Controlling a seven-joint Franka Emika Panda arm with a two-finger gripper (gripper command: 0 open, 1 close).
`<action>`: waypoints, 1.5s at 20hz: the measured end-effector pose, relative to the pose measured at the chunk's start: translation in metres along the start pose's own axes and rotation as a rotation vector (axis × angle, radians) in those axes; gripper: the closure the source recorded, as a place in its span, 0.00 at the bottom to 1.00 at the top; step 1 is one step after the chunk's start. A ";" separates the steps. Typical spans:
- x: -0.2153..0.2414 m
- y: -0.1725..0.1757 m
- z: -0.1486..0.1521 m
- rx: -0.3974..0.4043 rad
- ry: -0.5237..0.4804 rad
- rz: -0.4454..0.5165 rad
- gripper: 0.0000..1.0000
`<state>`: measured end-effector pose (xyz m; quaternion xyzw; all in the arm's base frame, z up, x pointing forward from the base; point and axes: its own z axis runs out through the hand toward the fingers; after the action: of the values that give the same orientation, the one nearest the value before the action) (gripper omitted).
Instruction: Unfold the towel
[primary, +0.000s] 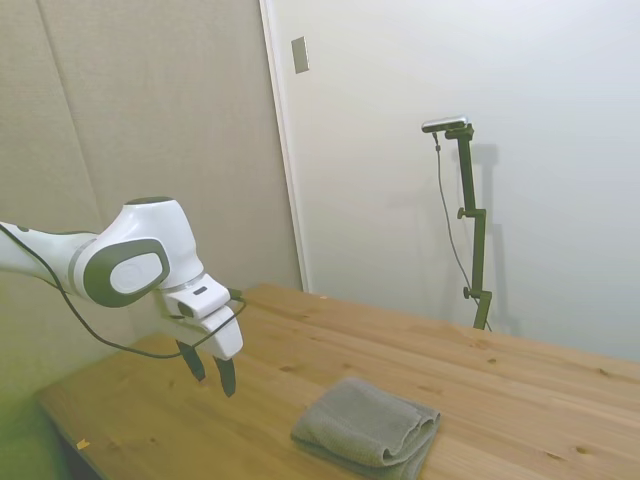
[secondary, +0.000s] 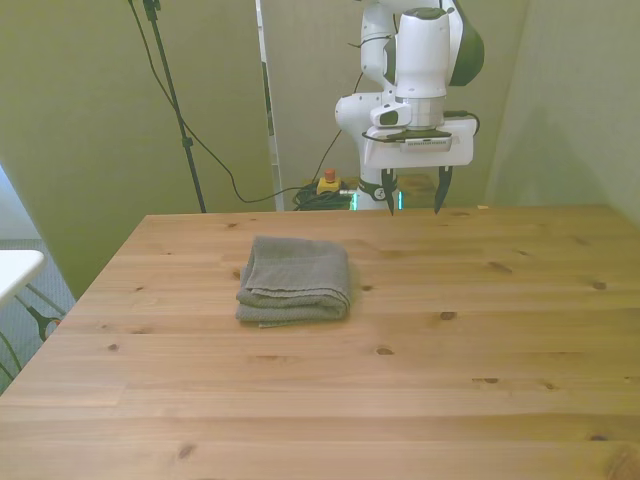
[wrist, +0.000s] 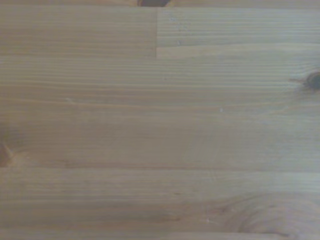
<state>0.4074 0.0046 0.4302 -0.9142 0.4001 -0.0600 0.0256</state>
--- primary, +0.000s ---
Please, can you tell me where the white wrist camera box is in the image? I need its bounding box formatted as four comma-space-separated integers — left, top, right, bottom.
165, 279, 232, 320

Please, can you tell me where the white door frame strip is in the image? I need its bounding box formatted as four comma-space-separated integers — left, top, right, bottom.
258, 0, 311, 293

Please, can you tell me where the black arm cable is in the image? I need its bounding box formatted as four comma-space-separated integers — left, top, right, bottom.
0, 223, 249, 360

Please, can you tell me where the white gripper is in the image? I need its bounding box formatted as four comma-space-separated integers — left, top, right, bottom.
160, 294, 245, 399

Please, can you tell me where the grey towel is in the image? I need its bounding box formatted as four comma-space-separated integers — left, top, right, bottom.
290, 377, 442, 480

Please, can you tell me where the silver exterior camera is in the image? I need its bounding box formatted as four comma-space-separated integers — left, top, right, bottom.
421, 114, 470, 135

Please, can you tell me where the grey wall switch plate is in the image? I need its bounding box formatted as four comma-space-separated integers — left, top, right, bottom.
291, 35, 311, 75

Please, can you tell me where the dark green camera stand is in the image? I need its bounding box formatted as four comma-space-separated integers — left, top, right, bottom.
444, 122, 494, 330

